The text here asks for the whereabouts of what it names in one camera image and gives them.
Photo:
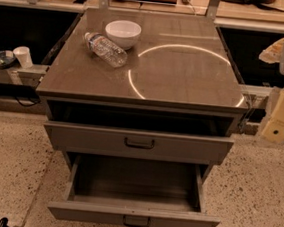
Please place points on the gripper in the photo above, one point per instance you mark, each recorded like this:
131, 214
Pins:
275, 128

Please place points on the grey drawer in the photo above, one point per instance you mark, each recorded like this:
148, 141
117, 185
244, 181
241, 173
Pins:
137, 133
133, 193

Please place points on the grey drawer cabinet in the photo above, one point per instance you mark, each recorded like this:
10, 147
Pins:
178, 65

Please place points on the grey top drawer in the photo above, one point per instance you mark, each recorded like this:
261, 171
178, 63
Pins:
137, 133

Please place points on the white ceramic bowl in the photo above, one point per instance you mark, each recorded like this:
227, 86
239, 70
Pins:
123, 33

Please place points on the clear plastic water bottle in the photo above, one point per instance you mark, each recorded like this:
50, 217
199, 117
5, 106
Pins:
105, 49

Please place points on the white paper cup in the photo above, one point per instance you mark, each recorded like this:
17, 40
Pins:
23, 56

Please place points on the dark blue bowl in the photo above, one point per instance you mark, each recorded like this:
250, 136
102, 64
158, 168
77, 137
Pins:
7, 59

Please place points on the black object at floor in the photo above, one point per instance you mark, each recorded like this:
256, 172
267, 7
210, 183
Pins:
4, 223

